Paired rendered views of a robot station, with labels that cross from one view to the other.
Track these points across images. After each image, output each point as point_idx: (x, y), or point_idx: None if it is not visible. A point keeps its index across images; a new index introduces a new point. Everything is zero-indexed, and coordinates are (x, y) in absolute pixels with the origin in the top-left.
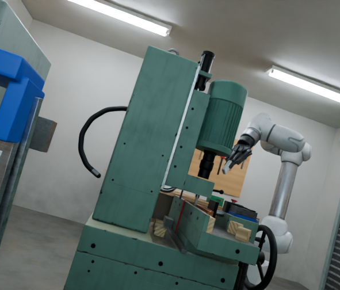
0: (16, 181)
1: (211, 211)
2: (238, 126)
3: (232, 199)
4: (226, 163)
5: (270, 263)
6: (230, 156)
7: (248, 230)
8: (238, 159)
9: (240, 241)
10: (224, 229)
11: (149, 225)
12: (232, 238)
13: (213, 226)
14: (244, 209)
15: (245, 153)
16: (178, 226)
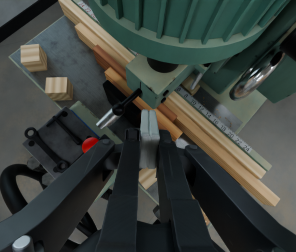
0: None
1: (111, 82)
2: None
3: (94, 137)
4: (152, 123)
5: (20, 164)
6: (172, 156)
7: (21, 45)
8: (100, 148)
9: (33, 40)
10: (85, 104)
11: (205, 95)
12: (45, 44)
13: (95, 80)
14: (51, 118)
15: (51, 195)
16: None
